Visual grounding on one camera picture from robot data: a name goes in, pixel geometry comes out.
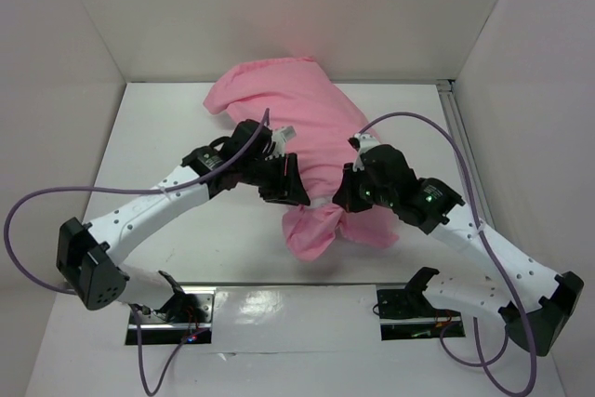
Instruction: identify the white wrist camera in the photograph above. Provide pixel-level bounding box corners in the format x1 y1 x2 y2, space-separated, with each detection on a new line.
349 133 380 172
270 126 297 158

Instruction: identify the pink satin pillowcase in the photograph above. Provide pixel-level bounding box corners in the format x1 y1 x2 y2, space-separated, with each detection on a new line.
204 57 398 261

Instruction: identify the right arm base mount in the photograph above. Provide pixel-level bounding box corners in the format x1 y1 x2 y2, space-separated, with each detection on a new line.
372 267 466 341

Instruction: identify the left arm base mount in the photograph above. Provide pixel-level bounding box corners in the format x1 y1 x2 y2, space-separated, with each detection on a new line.
125 271 215 346

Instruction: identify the aluminium frame rail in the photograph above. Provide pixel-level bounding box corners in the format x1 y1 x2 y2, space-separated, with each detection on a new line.
436 80 494 226

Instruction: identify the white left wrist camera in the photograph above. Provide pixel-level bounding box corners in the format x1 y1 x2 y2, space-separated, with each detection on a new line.
270 126 297 158

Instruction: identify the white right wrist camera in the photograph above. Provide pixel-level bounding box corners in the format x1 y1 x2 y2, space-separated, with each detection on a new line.
349 133 380 172

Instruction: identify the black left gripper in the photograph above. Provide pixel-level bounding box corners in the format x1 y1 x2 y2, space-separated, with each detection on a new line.
240 152 311 206

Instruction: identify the white pillow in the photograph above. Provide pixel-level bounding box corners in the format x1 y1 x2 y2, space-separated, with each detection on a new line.
308 197 333 209

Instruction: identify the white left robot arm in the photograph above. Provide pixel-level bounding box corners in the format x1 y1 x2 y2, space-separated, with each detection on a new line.
57 120 310 322

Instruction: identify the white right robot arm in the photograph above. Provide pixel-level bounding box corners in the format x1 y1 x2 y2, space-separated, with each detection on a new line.
333 134 584 357

